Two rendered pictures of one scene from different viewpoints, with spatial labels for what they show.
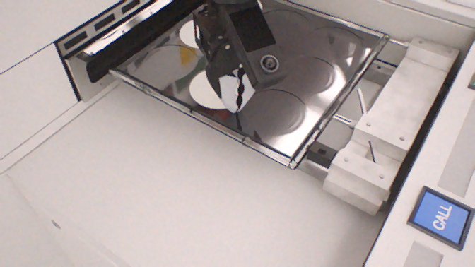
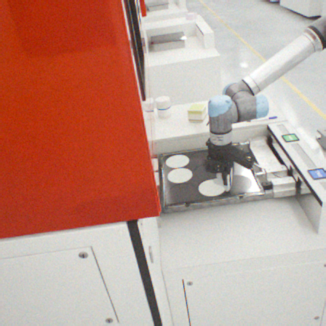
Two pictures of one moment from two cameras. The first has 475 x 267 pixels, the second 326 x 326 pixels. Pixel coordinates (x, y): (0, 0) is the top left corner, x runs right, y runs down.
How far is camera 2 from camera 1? 0.83 m
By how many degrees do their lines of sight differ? 29
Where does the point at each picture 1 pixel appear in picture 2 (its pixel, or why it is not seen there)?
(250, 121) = (235, 190)
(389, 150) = (281, 173)
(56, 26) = not seen: hidden behind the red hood
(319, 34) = not seen: hidden behind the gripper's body
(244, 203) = (254, 220)
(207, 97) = (212, 192)
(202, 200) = (241, 228)
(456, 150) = (302, 158)
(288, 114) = (243, 181)
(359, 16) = not seen: hidden behind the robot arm
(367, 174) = (286, 181)
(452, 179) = (309, 165)
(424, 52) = (256, 142)
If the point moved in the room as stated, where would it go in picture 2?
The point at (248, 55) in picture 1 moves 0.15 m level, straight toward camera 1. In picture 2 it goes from (242, 159) to (279, 178)
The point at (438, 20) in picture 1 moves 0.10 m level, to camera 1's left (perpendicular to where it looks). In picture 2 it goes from (252, 129) to (237, 137)
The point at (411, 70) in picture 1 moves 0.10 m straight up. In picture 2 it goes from (257, 150) to (257, 129)
